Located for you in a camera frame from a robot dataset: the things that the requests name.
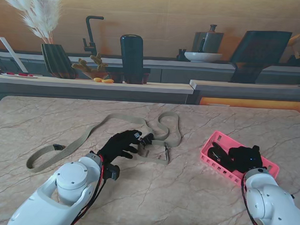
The green cactus plant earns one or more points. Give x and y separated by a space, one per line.
92 65

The yellow lemons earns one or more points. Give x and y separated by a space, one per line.
104 80

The white pampas grass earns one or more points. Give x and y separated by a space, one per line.
37 10

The small black figurine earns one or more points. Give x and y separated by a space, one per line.
181 55

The plate with red food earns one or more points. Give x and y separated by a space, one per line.
19 74

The dark ribbed vase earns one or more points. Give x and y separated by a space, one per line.
57 61

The dark angular stand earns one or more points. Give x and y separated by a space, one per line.
259 55

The white speckled bowl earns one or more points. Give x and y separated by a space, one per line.
202 57

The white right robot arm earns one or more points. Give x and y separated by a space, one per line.
273 202

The yellow wooden utensil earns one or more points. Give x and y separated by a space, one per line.
293 40

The dark brown woven belt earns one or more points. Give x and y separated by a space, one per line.
220 155

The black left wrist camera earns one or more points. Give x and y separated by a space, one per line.
112 172

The white leaning board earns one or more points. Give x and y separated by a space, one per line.
13 54

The beige woven belt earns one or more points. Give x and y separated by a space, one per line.
84 135

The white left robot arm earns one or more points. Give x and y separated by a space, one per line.
69 181

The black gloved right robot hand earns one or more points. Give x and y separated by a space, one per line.
247 159

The black kitchen faucet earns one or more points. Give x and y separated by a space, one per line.
89 35

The grey lidded pot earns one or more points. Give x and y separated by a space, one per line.
210 41

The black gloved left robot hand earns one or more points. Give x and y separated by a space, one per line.
118 144

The tall black appliance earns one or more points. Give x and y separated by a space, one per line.
131 57

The pink plastic storage basket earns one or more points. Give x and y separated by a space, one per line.
212 161

